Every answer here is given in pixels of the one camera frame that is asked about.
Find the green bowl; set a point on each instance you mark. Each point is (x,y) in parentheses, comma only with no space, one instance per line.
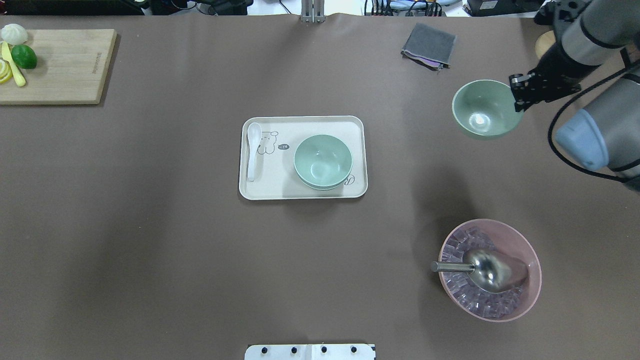
(485,109)
(322,155)
(323,183)

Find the wooden mug tree stand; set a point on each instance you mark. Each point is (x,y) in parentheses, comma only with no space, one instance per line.
(543,43)

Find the white camera pole mount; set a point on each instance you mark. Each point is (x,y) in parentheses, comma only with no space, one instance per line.
(317,351)

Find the pink bowl with ice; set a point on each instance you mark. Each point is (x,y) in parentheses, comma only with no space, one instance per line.
(497,236)

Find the green lime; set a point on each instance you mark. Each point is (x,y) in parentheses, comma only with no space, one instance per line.
(24,57)

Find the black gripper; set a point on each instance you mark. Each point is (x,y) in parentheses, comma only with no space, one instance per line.
(561,65)

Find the green bowl on tray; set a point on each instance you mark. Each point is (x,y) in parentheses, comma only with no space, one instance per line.
(323,183)

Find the metal ice scoop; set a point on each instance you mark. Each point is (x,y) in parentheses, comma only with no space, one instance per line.
(490,270)

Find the wooden cutting board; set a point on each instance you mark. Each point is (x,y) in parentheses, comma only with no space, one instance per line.
(72,68)

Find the white garlic bun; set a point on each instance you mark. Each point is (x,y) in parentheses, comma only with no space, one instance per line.
(14,34)

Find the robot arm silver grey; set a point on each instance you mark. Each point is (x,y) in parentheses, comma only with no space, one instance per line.
(596,132)

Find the cream rectangular tray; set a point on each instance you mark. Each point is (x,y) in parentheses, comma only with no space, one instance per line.
(275,177)

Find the grey folded cloth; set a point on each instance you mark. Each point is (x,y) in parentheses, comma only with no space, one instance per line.
(429,46)

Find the yellow plastic knife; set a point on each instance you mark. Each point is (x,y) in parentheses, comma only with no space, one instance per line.
(18,77)

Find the lemon slice right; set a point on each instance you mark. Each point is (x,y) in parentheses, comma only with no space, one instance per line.
(6,72)

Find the white ceramic spoon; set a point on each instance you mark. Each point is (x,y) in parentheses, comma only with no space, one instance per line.
(254,136)

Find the aluminium frame post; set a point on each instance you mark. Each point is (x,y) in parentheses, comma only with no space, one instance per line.
(313,11)

